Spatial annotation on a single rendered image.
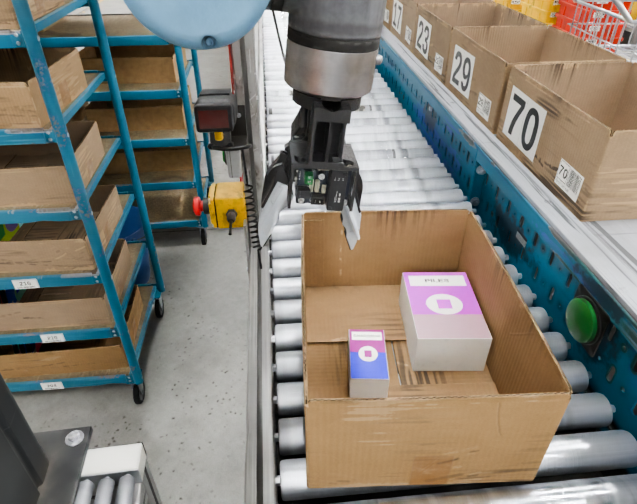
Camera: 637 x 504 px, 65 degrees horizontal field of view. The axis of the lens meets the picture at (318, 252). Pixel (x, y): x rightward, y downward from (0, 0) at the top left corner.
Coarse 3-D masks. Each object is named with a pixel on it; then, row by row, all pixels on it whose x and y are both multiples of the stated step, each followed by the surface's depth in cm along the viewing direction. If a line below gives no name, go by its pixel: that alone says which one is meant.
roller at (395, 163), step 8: (360, 160) 140; (368, 160) 140; (376, 160) 140; (384, 160) 140; (392, 160) 140; (400, 160) 140; (408, 160) 141; (416, 160) 141; (424, 160) 141; (432, 160) 141; (360, 168) 139; (368, 168) 139; (376, 168) 139; (384, 168) 140; (392, 168) 140
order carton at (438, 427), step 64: (320, 256) 89; (384, 256) 90; (448, 256) 90; (320, 320) 86; (384, 320) 86; (512, 320) 68; (320, 384) 75; (448, 384) 74; (512, 384) 69; (320, 448) 57; (384, 448) 58; (448, 448) 58; (512, 448) 58
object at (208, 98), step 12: (204, 96) 81; (216, 96) 81; (228, 96) 81; (204, 108) 78; (216, 108) 78; (228, 108) 78; (204, 120) 78; (216, 120) 79; (228, 120) 79; (204, 132) 80; (216, 132) 84; (228, 132) 86; (216, 144) 86; (228, 144) 87
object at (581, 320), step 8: (568, 304) 80; (576, 304) 78; (584, 304) 76; (568, 312) 80; (576, 312) 78; (584, 312) 76; (592, 312) 75; (568, 320) 80; (576, 320) 78; (584, 320) 76; (592, 320) 75; (568, 328) 81; (576, 328) 78; (584, 328) 76; (592, 328) 75; (576, 336) 78; (584, 336) 76; (592, 336) 75
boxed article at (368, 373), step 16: (352, 336) 77; (368, 336) 77; (352, 352) 74; (368, 352) 74; (384, 352) 74; (352, 368) 71; (368, 368) 71; (384, 368) 71; (352, 384) 71; (368, 384) 70; (384, 384) 70
